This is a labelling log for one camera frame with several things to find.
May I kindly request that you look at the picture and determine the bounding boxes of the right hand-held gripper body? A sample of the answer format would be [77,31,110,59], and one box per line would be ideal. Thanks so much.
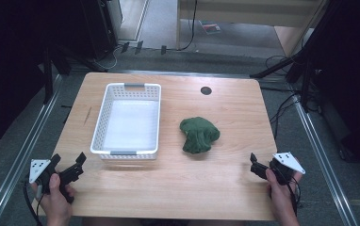
[250,152,306,186]

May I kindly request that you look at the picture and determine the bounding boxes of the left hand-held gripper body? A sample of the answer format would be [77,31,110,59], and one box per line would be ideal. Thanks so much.
[28,158,85,204]

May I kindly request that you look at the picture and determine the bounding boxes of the green broccoli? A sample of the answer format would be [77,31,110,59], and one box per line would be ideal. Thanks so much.
[179,116,221,155]

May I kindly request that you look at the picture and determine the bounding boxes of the white plastic basket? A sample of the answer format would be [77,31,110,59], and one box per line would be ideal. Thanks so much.
[90,82,162,161]

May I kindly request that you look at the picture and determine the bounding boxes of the person's left hand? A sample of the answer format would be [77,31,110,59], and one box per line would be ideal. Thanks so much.
[31,172,77,222]

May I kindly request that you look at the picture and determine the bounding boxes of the person's right hand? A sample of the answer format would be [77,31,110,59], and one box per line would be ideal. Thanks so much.
[265,169,303,215]

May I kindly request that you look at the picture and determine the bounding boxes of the black metal stand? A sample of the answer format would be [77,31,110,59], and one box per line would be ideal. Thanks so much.
[41,43,73,105]

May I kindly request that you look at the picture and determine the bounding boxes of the black tripod stand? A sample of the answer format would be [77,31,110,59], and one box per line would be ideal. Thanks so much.
[249,40,319,112]

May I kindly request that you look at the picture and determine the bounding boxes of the dark curtain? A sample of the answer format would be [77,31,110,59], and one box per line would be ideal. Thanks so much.
[300,0,360,173]
[0,0,85,154]

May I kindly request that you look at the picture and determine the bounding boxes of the black cabinet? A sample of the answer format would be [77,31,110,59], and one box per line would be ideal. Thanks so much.
[79,0,124,61]

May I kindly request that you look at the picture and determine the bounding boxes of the magazine with red cover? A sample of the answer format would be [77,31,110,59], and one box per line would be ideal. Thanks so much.
[199,20,222,35]

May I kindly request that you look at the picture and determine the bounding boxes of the light wooden furniture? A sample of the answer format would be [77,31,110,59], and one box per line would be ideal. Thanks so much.
[175,0,328,58]

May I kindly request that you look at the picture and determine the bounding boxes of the aluminium frame rail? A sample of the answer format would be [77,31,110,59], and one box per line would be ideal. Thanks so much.
[289,90,359,226]
[0,74,63,226]

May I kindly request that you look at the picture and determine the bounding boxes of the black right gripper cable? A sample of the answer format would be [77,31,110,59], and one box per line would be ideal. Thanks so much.
[286,181,303,218]

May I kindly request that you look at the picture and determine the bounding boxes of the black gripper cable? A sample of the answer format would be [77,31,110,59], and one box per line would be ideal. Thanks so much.
[286,181,303,218]
[22,179,44,226]

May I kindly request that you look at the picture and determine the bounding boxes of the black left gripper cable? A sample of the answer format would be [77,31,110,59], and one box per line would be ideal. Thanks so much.
[22,179,44,226]

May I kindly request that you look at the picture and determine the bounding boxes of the black floor cables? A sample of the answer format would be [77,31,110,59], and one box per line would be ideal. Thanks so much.
[264,55,302,140]

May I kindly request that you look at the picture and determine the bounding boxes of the white floor cable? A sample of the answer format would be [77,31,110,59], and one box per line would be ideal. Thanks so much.
[93,45,121,71]

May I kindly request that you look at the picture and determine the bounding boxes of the black hanging cable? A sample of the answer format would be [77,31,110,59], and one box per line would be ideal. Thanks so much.
[179,0,199,52]

